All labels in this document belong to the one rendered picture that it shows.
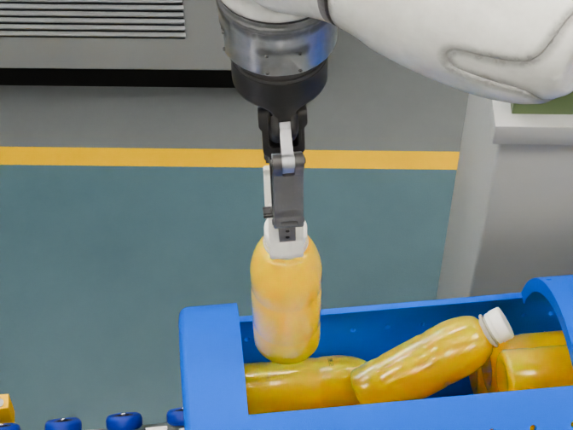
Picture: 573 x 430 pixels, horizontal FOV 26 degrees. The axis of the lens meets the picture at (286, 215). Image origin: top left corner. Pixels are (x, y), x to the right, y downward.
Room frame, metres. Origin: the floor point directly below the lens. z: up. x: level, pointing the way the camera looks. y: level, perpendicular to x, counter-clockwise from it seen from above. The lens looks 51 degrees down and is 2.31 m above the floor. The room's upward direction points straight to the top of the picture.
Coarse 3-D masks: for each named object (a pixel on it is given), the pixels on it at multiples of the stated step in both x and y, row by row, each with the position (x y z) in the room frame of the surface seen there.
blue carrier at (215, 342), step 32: (544, 288) 0.81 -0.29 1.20; (192, 320) 0.75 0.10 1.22; (224, 320) 0.75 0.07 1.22; (352, 320) 0.84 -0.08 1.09; (384, 320) 0.84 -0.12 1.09; (416, 320) 0.85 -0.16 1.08; (512, 320) 0.86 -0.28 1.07; (544, 320) 0.86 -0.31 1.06; (192, 352) 0.70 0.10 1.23; (224, 352) 0.70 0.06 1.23; (256, 352) 0.82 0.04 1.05; (320, 352) 0.83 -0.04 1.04; (352, 352) 0.83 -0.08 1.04; (192, 384) 0.66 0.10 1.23; (224, 384) 0.67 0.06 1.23; (192, 416) 0.63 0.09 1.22; (224, 416) 0.63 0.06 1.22; (256, 416) 0.63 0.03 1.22; (288, 416) 0.63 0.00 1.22; (320, 416) 0.64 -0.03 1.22; (352, 416) 0.64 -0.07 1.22; (384, 416) 0.64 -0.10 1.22; (416, 416) 0.64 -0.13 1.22; (448, 416) 0.64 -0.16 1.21; (480, 416) 0.64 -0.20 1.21; (512, 416) 0.64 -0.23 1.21; (544, 416) 0.64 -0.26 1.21
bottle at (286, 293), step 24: (264, 240) 0.70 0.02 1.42; (264, 264) 0.68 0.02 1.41; (288, 264) 0.68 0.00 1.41; (312, 264) 0.69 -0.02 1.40; (264, 288) 0.67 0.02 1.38; (288, 288) 0.67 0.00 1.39; (312, 288) 0.68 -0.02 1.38; (264, 312) 0.68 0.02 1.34; (288, 312) 0.67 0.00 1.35; (312, 312) 0.68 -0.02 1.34; (264, 336) 0.68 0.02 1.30; (288, 336) 0.67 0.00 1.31; (312, 336) 0.68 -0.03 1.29; (288, 360) 0.67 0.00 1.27
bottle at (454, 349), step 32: (448, 320) 0.80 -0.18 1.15; (480, 320) 0.79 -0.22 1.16; (384, 352) 0.79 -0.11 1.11; (416, 352) 0.77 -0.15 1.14; (448, 352) 0.76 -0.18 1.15; (480, 352) 0.76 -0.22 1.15; (352, 384) 0.75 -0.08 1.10; (384, 384) 0.74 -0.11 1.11; (416, 384) 0.74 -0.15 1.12; (448, 384) 0.74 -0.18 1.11
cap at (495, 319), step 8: (488, 312) 0.80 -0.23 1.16; (496, 312) 0.80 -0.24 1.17; (488, 320) 0.79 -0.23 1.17; (496, 320) 0.79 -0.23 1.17; (504, 320) 0.79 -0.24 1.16; (496, 328) 0.78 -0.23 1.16; (504, 328) 0.78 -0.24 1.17; (496, 336) 0.77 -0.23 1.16; (504, 336) 0.77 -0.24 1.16; (512, 336) 0.78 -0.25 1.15
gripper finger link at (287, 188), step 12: (276, 156) 0.64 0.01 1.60; (300, 156) 0.64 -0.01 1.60; (276, 168) 0.63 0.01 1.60; (300, 168) 0.64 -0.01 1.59; (276, 180) 0.64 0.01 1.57; (288, 180) 0.64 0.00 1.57; (300, 180) 0.64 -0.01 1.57; (276, 192) 0.64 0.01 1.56; (288, 192) 0.64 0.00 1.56; (300, 192) 0.64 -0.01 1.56; (276, 204) 0.64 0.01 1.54; (288, 204) 0.64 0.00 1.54; (300, 204) 0.64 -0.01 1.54; (276, 216) 0.64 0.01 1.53; (288, 216) 0.64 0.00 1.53; (300, 216) 0.65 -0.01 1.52; (276, 228) 0.64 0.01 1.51
